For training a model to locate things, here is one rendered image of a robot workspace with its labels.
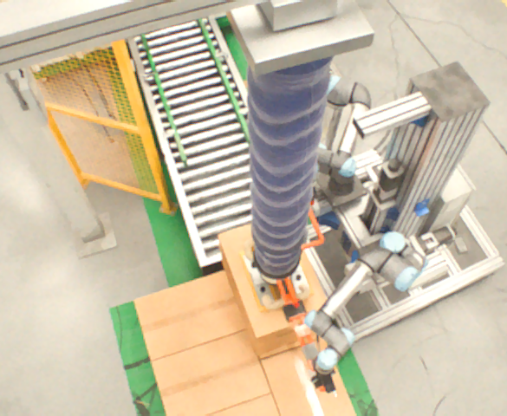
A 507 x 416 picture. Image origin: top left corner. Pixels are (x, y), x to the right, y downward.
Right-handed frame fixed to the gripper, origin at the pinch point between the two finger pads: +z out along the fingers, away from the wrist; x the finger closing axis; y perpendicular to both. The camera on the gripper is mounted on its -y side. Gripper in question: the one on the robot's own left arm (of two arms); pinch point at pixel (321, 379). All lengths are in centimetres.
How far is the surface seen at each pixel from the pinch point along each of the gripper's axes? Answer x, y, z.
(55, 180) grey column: 104, 166, 31
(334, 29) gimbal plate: -8, 49, -167
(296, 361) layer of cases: 0, 24, 66
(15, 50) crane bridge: 62, 55, -180
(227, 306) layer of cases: 27, 69, 66
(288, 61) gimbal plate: 5, 45, -164
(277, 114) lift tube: 6, 50, -137
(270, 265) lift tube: 6, 53, -21
